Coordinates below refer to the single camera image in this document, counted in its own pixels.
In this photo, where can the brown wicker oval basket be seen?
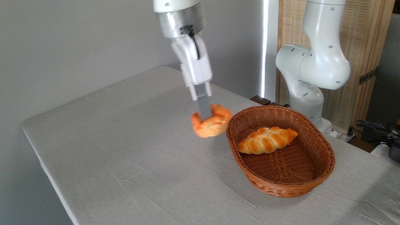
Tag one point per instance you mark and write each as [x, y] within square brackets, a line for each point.
[281, 178]

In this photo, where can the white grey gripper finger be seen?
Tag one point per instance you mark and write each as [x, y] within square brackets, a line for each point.
[204, 104]

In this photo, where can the white power strip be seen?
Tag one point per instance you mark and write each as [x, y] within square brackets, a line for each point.
[342, 136]

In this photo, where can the orange muffin bread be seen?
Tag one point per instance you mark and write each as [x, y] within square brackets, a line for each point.
[215, 123]

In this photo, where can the grey tablecloth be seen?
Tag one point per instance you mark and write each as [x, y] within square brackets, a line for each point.
[109, 150]

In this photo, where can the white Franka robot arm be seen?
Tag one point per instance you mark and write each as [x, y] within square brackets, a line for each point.
[318, 62]

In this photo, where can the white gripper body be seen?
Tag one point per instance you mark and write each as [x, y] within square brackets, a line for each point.
[195, 67]

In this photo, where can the dark brown wooden furniture piece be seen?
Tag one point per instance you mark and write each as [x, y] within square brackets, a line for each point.
[260, 100]

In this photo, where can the grey box device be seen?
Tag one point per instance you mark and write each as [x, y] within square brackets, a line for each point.
[394, 153]

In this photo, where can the braided golden bread loaf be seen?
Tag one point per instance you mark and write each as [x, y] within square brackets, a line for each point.
[267, 140]

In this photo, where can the dark metal screen hinge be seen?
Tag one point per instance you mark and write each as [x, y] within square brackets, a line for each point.
[368, 75]

